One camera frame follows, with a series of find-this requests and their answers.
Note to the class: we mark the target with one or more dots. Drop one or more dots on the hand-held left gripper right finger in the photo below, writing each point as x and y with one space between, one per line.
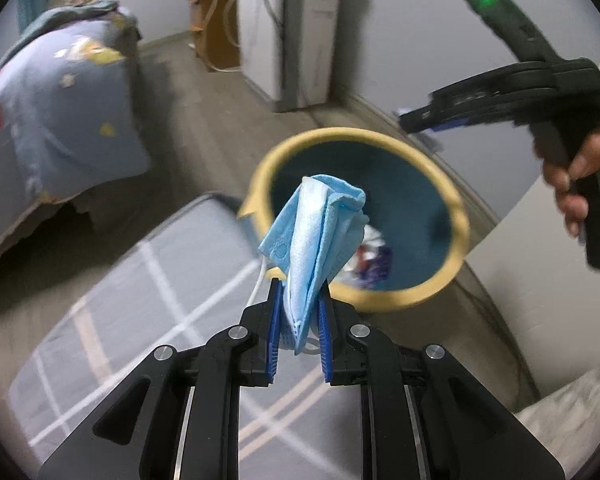
325 345

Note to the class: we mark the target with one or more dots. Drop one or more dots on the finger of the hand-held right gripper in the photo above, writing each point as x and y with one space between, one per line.
440 119
475 90

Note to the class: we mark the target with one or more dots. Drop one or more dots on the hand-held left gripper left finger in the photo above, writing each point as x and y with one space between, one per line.
275 340

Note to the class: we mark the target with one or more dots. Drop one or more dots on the blue bin with yellow rim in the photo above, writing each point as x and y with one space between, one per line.
410 185

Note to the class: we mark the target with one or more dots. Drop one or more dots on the blue face mask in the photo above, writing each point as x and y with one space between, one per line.
310 240

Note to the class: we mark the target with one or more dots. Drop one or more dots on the person's right hand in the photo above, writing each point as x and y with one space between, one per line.
562 180

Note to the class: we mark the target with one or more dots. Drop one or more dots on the grey checked mat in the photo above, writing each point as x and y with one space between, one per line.
130 335

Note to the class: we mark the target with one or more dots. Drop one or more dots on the white air purifier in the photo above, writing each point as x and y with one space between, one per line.
305 35

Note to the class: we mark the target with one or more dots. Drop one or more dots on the wooden cabinet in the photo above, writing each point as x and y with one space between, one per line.
220 20

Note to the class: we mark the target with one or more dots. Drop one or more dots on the bed with blue duvet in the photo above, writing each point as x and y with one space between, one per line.
55 110

